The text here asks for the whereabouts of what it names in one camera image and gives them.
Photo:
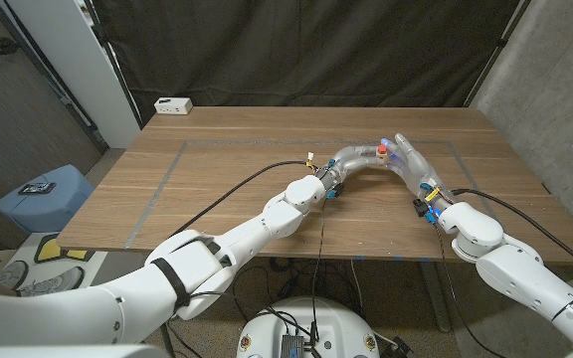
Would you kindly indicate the small wooden block with holes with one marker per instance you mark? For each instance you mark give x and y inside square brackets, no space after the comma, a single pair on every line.
[382,158]

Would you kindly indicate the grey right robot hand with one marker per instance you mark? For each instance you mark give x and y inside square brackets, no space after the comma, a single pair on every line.
[418,166]

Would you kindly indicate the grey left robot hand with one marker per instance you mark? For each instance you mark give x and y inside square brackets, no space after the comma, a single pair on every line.
[351,160]

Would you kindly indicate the blue plastic stool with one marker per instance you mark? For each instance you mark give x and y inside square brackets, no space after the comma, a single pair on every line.
[43,209]

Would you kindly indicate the black smartphone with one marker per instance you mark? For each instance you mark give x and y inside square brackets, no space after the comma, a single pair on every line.
[37,188]

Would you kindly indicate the red headed wooden screw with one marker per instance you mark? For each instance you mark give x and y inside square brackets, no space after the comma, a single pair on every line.
[382,148]

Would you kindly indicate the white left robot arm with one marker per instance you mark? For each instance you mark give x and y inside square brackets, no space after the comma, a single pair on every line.
[276,219]

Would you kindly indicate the black metal rail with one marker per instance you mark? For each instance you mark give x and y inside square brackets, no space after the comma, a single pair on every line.
[67,102]

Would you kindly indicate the black plug beside torso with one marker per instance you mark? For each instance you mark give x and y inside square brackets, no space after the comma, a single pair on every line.
[400,348]

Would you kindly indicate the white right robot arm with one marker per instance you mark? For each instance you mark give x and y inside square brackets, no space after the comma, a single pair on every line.
[510,258]

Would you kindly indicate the white wall panel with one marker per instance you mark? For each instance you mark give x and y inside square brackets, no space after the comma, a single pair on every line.
[77,64]

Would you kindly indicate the white board yellow black marking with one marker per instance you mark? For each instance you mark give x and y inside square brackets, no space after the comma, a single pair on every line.
[50,248]

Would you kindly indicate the grey table leg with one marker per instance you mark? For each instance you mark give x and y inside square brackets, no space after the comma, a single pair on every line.
[438,308]

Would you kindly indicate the white power strip box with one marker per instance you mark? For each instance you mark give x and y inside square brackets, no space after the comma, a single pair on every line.
[173,106]

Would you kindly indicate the black backdrop stand pole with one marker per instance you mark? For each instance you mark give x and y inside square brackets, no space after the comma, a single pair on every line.
[113,59]
[503,42]

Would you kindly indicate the black backdrop curtain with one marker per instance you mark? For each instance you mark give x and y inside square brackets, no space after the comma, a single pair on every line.
[306,50]

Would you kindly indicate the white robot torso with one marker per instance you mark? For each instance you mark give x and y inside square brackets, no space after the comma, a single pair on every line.
[336,328]

